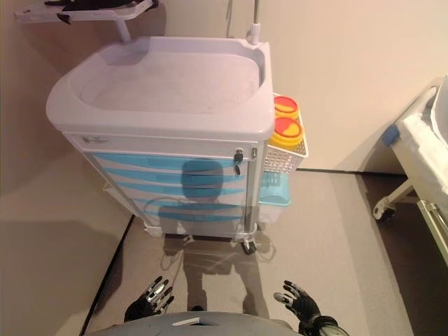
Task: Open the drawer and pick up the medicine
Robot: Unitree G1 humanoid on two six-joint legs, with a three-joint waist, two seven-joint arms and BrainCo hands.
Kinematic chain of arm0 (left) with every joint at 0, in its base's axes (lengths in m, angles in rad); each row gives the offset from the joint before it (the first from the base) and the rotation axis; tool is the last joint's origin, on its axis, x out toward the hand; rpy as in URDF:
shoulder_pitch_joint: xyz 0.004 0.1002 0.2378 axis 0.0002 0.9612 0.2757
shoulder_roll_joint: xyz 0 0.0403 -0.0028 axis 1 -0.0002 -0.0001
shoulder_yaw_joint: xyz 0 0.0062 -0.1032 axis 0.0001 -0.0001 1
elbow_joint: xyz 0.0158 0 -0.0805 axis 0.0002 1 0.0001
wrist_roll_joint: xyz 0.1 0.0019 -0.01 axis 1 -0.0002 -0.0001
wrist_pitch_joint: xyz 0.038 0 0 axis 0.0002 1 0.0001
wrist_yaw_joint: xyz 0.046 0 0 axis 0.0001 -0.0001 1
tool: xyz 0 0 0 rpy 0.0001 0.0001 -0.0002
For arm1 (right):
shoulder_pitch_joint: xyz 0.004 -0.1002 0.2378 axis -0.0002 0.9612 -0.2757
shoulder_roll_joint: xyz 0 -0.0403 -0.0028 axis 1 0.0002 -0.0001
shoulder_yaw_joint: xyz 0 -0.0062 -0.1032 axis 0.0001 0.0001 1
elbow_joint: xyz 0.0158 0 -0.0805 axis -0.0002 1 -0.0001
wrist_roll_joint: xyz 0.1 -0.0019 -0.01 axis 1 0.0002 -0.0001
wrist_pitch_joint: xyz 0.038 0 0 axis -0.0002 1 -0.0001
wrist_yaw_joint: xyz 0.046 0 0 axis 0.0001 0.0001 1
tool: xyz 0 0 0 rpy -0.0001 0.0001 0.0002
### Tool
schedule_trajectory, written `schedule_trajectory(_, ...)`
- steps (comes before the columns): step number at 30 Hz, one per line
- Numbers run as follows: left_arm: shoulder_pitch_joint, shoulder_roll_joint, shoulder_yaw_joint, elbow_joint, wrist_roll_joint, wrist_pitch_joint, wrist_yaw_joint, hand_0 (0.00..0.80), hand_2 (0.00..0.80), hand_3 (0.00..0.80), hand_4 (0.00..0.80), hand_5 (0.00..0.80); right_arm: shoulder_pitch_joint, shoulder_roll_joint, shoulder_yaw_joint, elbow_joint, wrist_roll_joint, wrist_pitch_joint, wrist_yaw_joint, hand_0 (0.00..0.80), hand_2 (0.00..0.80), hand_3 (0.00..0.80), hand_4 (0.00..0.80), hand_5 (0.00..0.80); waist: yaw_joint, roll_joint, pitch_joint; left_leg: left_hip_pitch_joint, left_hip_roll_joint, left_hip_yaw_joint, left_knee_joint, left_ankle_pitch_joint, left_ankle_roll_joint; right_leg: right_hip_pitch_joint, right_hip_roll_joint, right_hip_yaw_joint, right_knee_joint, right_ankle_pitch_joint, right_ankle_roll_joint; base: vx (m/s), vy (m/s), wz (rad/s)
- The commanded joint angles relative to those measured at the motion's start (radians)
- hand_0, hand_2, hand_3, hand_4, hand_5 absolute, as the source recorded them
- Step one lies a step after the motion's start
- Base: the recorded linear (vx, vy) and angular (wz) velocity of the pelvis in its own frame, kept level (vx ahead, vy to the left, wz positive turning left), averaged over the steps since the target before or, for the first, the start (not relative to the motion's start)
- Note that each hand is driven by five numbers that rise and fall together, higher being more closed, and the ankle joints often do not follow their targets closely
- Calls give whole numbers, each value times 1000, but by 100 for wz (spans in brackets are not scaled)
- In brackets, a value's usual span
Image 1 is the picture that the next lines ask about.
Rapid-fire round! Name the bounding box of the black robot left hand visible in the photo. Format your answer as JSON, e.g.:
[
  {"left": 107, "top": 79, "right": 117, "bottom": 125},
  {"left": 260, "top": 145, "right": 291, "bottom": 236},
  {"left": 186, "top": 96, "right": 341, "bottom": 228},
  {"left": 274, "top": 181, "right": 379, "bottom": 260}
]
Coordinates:
[{"left": 124, "top": 275, "right": 175, "bottom": 323}]

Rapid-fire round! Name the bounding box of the white hospital bed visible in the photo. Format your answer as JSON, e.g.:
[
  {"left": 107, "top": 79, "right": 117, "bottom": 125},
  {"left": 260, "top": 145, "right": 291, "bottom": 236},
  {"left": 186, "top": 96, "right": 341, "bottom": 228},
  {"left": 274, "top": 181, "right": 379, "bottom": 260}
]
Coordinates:
[{"left": 372, "top": 73, "right": 448, "bottom": 260}]

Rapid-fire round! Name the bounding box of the white bed caster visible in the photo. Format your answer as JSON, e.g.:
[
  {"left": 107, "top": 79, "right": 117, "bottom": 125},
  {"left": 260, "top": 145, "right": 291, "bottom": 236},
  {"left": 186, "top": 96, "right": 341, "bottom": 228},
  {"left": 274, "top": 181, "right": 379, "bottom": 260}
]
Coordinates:
[{"left": 372, "top": 199, "right": 398, "bottom": 221}]

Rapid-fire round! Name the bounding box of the grey robot torso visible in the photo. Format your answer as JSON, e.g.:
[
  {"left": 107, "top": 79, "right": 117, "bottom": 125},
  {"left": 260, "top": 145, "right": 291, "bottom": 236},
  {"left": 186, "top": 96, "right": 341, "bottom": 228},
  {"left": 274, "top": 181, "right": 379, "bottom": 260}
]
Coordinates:
[{"left": 85, "top": 311, "right": 302, "bottom": 336}]

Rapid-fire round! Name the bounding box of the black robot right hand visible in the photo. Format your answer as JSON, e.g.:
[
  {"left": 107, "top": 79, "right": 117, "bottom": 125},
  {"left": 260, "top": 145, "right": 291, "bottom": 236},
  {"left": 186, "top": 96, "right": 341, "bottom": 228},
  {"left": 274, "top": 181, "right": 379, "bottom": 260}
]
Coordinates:
[{"left": 274, "top": 279, "right": 322, "bottom": 332}]

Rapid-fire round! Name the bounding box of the cart caster wheel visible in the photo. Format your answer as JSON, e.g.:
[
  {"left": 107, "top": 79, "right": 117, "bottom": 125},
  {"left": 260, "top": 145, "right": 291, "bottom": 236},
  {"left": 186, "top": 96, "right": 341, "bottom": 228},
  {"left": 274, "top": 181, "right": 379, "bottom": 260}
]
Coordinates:
[{"left": 233, "top": 230, "right": 260, "bottom": 256}]

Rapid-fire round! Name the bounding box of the thin grey wall cord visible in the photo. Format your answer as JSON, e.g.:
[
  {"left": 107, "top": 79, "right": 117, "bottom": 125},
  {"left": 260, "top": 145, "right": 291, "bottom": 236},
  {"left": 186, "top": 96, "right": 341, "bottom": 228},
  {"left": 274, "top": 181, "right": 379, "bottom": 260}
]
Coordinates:
[{"left": 225, "top": 0, "right": 235, "bottom": 39}]

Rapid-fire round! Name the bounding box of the yellow sharps container red lid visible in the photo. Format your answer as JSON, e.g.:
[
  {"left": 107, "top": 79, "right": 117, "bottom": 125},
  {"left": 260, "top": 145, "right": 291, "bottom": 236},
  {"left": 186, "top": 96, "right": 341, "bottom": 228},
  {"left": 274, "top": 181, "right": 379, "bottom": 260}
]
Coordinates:
[{"left": 268, "top": 115, "right": 305, "bottom": 151}]

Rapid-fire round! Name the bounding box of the white perforated basket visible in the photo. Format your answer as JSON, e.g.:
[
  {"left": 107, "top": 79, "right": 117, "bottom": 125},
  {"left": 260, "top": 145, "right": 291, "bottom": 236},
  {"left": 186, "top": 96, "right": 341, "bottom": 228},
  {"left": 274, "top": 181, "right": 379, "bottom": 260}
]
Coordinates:
[{"left": 262, "top": 91, "right": 311, "bottom": 174}]

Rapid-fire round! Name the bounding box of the light blue waste bin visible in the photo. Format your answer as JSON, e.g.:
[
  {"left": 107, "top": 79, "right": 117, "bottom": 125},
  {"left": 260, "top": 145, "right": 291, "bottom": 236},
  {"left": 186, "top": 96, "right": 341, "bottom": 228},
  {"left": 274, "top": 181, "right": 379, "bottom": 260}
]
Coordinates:
[{"left": 258, "top": 171, "right": 293, "bottom": 225}]

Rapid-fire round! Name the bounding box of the blue bed clip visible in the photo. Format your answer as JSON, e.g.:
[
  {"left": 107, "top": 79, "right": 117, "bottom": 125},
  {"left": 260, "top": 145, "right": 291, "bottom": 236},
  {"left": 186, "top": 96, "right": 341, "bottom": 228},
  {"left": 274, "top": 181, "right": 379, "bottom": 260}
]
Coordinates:
[{"left": 381, "top": 125, "right": 400, "bottom": 147}]

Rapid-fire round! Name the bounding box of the white medical cart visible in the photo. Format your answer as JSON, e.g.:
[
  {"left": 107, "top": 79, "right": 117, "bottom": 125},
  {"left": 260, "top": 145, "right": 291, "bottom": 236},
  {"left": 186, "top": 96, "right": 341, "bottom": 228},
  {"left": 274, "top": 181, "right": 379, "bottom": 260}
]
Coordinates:
[{"left": 45, "top": 36, "right": 276, "bottom": 256}]

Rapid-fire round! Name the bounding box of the metal IV pole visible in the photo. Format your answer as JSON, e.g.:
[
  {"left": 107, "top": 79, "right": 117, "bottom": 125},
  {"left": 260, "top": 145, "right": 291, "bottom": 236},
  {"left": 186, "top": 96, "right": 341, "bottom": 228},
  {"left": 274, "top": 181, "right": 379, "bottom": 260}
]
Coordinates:
[{"left": 246, "top": 0, "right": 263, "bottom": 45}]

